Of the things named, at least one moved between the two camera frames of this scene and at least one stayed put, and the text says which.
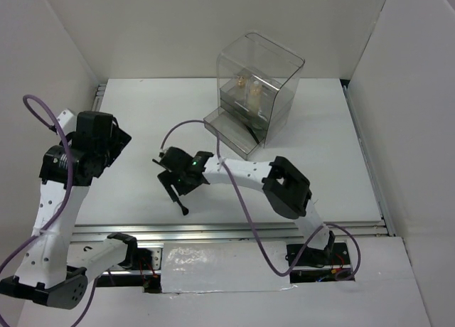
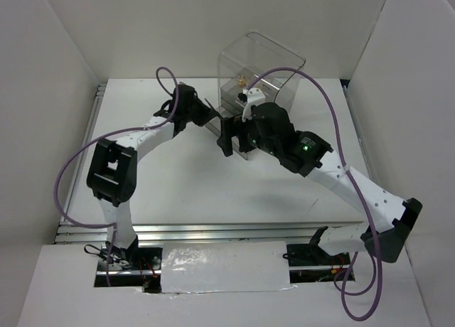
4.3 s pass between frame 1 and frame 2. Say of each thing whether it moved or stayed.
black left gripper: moved
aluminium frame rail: stayed
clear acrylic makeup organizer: stayed
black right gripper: moved
